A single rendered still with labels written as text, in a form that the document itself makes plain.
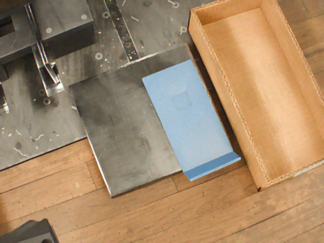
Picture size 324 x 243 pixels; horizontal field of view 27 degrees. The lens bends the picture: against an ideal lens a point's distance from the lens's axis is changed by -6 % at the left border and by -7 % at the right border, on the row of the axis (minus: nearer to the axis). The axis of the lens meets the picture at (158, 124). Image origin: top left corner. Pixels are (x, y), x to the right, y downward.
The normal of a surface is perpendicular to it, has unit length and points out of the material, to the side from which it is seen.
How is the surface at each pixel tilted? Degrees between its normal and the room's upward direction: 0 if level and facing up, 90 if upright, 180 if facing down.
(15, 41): 0
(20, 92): 0
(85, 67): 0
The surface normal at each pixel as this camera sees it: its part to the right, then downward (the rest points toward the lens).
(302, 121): 0.02, -0.25
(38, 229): -0.29, -0.92
